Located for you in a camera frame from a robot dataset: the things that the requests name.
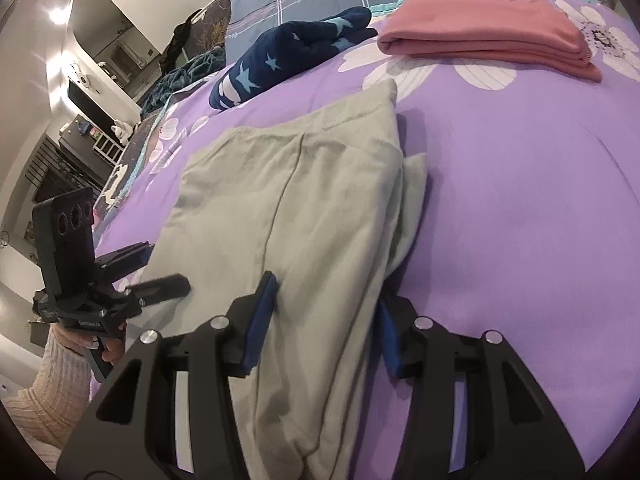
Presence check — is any dark floral teal-trim blanket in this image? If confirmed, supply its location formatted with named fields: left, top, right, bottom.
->
left=93, top=0, right=231, bottom=224

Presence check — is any black dresser shelf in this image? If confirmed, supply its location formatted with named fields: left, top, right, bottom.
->
left=24, top=79, right=132, bottom=201

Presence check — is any grey-beige cloth garment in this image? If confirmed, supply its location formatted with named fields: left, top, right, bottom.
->
left=128, top=80, right=427, bottom=479

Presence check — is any arched wall mirror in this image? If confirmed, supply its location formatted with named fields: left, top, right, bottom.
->
left=70, top=0, right=162, bottom=104

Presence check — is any navy star fuzzy garment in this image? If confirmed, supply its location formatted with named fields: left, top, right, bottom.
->
left=208, top=6, right=376, bottom=110

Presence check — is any phone camera on gripper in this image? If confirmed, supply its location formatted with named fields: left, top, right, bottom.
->
left=32, top=188, right=94, bottom=298

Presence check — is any black garment at headboard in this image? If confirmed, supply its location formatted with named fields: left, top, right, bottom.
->
left=160, top=9, right=201, bottom=74

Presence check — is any pink folded garment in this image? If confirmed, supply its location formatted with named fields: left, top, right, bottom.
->
left=378, top=0, right=602, bottom=82

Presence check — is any cream knit left sleeve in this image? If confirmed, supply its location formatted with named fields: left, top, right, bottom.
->
left=2, top=329, right=91, bottom=470

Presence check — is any purple floral bed sheet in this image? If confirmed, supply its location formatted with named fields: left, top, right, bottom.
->
left=98, top=0, right=639, bottom=465

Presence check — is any teal fuzzy blanket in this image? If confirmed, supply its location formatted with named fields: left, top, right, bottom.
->
left=140, top=46, right=226, bottom=119

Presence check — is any left hand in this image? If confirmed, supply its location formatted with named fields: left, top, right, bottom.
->
left=50, top=323, right=125, bottom=365

